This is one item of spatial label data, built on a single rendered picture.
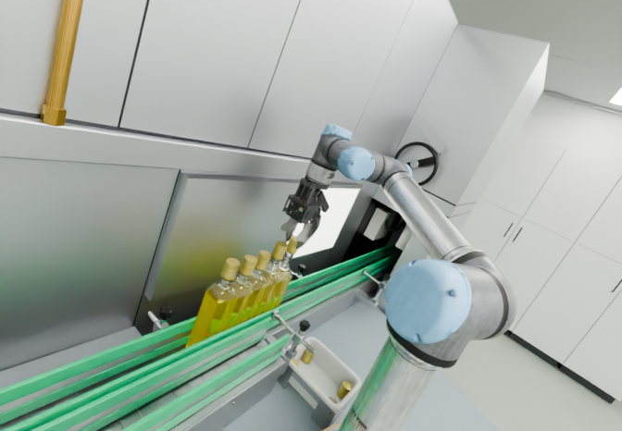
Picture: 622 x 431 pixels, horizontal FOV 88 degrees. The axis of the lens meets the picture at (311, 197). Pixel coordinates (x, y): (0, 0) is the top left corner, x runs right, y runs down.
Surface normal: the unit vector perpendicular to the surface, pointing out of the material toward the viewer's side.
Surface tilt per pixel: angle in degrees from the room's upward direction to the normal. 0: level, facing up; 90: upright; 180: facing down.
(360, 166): 90
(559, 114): 90
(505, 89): 90
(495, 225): 90
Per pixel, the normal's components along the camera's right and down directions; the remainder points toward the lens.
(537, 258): -0.56, 0.01
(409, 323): -0.76, -0.36
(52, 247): 0.73, 0.47
